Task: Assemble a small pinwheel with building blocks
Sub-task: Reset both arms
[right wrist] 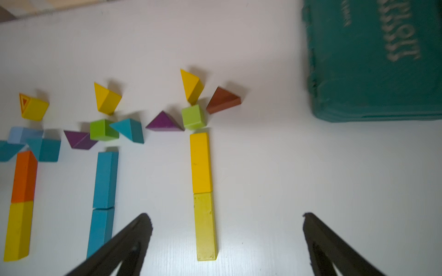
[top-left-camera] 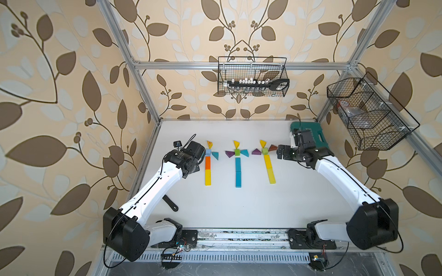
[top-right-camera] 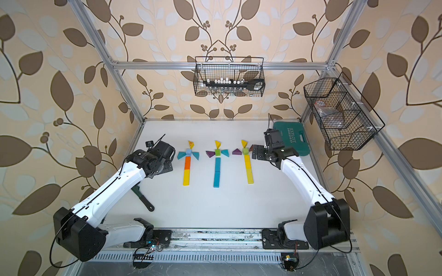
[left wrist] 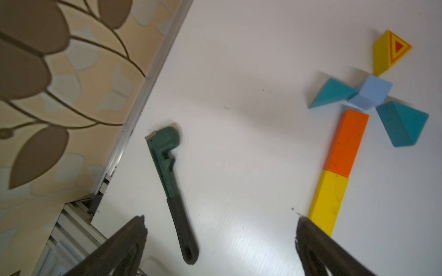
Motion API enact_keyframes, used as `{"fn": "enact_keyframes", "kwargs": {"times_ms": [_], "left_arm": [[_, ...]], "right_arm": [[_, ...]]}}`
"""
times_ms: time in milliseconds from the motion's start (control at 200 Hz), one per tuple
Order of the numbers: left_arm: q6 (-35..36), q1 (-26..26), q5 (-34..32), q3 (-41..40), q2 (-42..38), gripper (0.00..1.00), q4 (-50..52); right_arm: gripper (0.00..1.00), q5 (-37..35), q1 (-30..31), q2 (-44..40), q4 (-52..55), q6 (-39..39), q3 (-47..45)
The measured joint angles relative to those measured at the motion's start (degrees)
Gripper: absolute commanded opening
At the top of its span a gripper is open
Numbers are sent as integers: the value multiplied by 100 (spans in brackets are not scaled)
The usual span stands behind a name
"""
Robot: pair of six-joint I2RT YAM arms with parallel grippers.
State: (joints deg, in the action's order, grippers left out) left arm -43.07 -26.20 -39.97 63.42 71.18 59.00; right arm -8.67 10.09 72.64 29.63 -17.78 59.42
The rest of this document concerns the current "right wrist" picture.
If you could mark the light green cube block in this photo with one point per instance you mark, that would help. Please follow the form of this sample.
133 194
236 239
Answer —
193 117

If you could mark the purple triangular prism block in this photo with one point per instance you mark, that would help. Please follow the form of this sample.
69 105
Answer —
79 140
164 122

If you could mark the teal rectangular block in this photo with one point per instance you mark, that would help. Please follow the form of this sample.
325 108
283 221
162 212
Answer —
106 179
100 229

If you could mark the light blue cube block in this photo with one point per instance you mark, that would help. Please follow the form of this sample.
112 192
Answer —
20 135

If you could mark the brown wooden block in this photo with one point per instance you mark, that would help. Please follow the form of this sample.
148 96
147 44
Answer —
222 100

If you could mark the teal triangular prism block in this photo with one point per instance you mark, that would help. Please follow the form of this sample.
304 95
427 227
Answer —
130 128
45 150
7 150

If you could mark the yellow triangular prism block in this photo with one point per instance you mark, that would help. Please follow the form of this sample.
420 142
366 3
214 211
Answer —
192 85
108 98

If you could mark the yellow rectangular block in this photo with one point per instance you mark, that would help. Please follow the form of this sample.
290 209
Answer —
201 163
18 234

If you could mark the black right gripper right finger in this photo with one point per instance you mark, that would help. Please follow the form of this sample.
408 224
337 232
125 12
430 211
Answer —
329 253

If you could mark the yellow-green rectangular block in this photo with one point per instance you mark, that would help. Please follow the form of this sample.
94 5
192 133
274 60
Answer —
206 241

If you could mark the green plastic tool case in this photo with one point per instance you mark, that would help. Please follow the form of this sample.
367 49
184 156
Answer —
374 60

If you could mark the yellow triangle block red pattern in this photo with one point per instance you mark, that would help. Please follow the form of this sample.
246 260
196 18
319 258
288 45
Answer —
32 108

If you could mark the orange rectangular block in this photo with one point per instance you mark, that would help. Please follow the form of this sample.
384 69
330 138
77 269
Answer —
25 177

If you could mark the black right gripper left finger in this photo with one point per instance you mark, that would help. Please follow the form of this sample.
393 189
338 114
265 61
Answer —
125 252

